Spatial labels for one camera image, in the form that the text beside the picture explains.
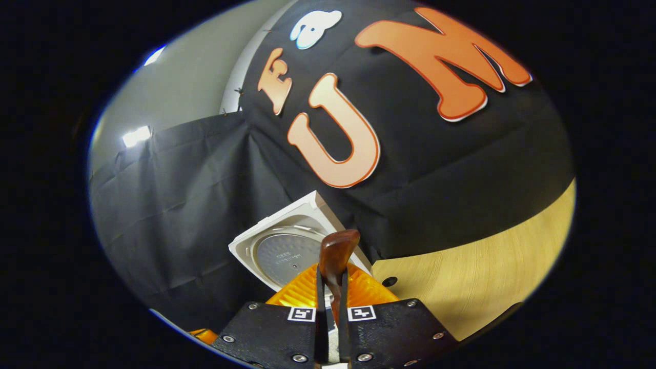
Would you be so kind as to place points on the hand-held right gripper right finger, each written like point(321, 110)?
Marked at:
point(343, 333)

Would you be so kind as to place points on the brown wooden spoon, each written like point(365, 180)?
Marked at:
point(335, 253)

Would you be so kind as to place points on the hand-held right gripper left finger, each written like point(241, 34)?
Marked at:
point(322, 328)

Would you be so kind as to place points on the black backdrop cloth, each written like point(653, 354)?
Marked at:
point(435, 179)

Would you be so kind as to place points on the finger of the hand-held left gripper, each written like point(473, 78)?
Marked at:
point(205, 335)

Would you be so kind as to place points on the white rice cooker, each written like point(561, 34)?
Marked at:
point(282, 251)

